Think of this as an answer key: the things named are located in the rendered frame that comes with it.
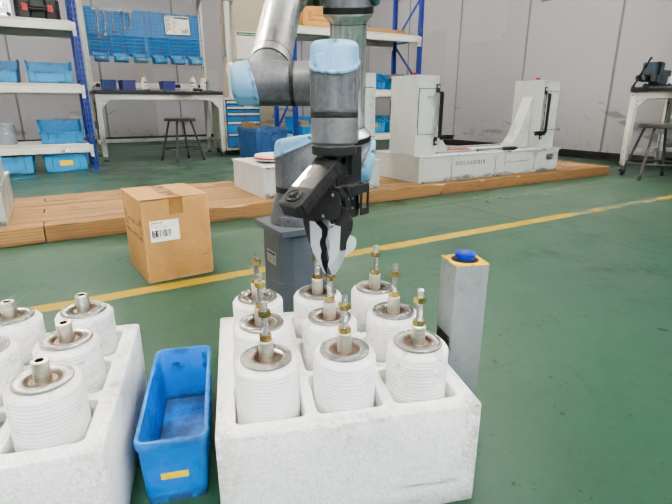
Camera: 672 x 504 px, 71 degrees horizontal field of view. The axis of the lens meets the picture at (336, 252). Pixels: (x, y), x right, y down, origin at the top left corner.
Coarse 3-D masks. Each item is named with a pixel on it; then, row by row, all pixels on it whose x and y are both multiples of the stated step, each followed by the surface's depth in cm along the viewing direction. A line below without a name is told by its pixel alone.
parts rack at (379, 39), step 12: (396, 0) 636; (420, 0) 596; (396, 12) 644; (420, 12) 599; (396, 24) 648; (420, 24) 602; (300, 36) 586; (312, 36) 594; (324, 36) 596; (372, 36) 572; (384, 36) 580; (396, 36) 589; (408, 36) 598; (420, 36) 607; (396, 48) 654; (420, 48) 612; (420, 60) 616; (420, 72) 621; (384, 96) 669; (276, 108) 594; (276, 120) 596; (384, 132) 628
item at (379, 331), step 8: (368, 312) 86; (368, 320) 85; (376, 320) 83; (384, 320) 82; (392, 320) 82; (400, 320) 82; (408, 320) 82; (368, 328) 85; (376, 328) 83; (384, 328) 82; (392, 328) 81; (400, 328) 81; (408, 328) 82; (368, 336) 85; (376, 336) 83; (384, 336) 82; (368, 344) 86; (376, 344) 84; (384, 344) 82; (376, 352) 84; (384, 352) 83; (376, 360) 84; (384, 360) 83
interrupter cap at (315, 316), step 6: (312, 312) 84; (318, 312) 84; (336, 312) 84; (348, 312) 84; (312, 318) 82; (318, 318) 82; (336, 318) 83; (348, 318) 82; (318, 324) 80; (324, 324) 79; (330, 324) 79; (336, 324) 80
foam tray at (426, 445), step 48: (384, 384) 76; (240, 432) 65; (288, 432) 65; (336, 432) 67; (384, 432) 69; (432, 432) 70; (240, 480) 66; (288, 480) 67; (336, 480) 69; (384, 480) 71; (432, 480) 73
